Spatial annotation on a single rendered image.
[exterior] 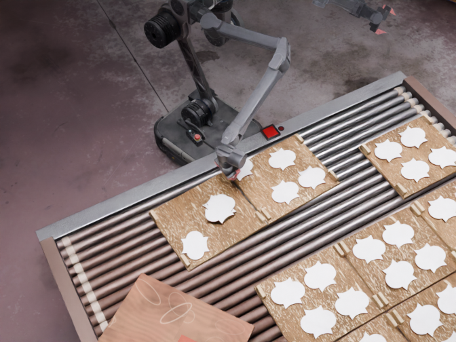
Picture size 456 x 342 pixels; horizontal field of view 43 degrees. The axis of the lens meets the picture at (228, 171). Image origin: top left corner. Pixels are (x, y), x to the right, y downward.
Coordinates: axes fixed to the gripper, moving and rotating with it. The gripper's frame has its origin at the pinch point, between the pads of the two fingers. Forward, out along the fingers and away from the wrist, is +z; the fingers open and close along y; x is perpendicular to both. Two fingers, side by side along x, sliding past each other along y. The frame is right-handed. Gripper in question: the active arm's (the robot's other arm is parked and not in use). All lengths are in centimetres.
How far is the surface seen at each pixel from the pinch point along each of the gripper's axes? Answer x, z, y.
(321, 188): 32.4, 18.9, 23.8
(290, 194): 18.6, 15.2, 18.9
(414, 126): 95, 31, 21
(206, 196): -13.3, 9.8, -2.5
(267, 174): 17.0, 15.7, 3.2
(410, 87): 112, 34, 0
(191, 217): -24.8, 7.6, 3.2
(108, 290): -71, 1, 12
